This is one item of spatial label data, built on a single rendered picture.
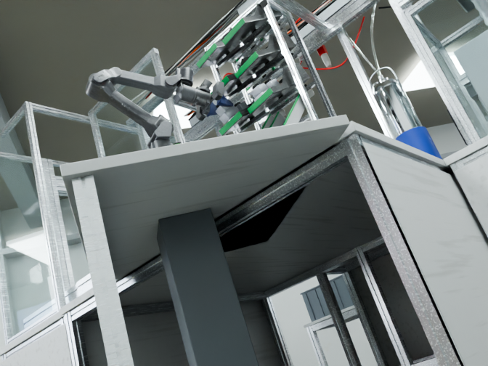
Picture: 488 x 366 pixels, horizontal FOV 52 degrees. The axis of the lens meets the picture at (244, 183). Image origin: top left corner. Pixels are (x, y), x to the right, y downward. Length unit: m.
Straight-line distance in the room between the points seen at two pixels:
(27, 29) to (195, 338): 2.95
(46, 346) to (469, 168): 1.90
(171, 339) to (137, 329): 0.20
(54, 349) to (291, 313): 4.04
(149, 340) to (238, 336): 1.16
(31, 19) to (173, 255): 2.70
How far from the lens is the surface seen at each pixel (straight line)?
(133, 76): 1.78
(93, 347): 2.33
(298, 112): 1.76
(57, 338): 2.37
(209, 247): 1.44
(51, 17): 3.85
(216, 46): 1.98
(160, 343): 2.55
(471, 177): 1.98
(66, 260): 2.78
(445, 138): 8.10
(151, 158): 1.13
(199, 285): 1.41
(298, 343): 6.03
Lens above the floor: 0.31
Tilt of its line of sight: 22 degrees up
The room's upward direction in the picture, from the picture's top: 19 degrees counter-clockwise
